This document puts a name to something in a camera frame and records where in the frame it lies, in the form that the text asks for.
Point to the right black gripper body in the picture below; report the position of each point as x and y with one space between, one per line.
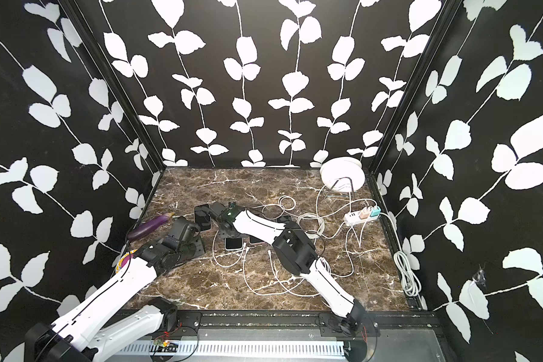
222 227

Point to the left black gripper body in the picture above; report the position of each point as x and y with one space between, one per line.
195 248

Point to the phone with blue-grey case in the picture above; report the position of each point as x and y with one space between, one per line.
202 217

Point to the white charging cable pink phone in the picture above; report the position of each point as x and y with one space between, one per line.
222 257

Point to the phone with white case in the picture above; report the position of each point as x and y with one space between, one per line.
232 244

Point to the phone with pink case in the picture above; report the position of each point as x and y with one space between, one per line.
255 240

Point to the phone with mint case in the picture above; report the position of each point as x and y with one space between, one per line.
284 219

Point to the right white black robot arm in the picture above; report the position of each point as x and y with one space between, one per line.
297 253

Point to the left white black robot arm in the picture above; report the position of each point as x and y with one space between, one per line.
84 334

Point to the purple eggplant toy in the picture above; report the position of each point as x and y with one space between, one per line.
148 227

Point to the white round plate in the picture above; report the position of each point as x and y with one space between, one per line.
343 174

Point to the white power strip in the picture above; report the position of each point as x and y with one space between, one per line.
365 215

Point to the white cable blue-grey phone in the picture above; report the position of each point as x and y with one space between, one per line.
283 207

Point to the white perforated cable duct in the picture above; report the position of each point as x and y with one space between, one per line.
290 349

